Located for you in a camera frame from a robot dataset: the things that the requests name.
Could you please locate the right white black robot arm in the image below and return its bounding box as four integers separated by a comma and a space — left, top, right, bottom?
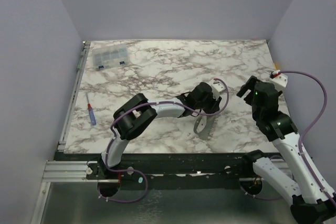
237, 71, 335, 223

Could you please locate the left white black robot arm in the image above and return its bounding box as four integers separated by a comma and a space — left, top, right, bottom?
98, 79, 225, 179

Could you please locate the clear plastic compartment box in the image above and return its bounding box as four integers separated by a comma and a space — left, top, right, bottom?
92, 45, 130, 70

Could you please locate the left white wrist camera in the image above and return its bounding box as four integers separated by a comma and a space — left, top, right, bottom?
210, 81, 225, 99

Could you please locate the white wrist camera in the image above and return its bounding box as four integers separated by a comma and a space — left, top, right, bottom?
270, 70, 288, 91
210, 81, 225, 99

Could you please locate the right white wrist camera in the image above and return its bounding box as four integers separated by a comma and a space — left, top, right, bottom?
270, 70, 288, 91

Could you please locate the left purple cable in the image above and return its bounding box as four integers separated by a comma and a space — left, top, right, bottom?
110, 78, 229, 204

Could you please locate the purple cable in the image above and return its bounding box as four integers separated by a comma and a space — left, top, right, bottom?
110, 78, 229, 204
245, 69, 336, 201

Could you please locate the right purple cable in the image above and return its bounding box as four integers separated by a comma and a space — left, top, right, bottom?
245, 69, 336, 201

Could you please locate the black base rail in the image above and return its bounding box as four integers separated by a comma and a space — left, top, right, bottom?
86, 153, 263, 194

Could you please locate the blue red handled screwdriver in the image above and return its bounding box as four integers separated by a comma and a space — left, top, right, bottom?
86, 93, 97, 126

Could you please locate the left aluminium side rail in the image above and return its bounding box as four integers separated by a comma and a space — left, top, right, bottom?
58, 41, 91, 146

